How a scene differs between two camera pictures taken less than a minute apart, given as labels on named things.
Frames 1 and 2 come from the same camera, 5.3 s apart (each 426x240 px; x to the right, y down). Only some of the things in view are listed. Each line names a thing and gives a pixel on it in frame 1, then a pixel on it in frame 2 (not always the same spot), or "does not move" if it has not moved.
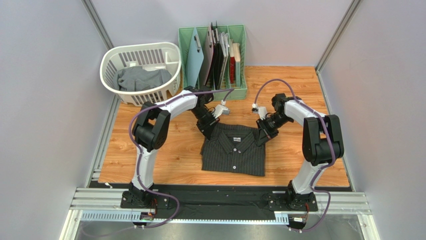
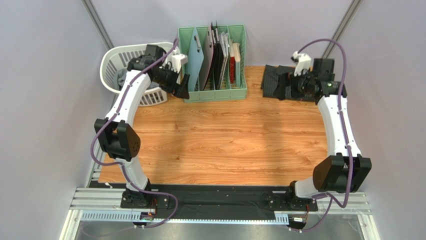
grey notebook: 224,42 does not move
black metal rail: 237,202 does not move
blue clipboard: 195,58 does not move
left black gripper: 208,128 → 183,91
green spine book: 236,50 does not move
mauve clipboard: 206,58 does not move
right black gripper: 265,127 → 293,88
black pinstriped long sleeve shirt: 233,148 → 276,83
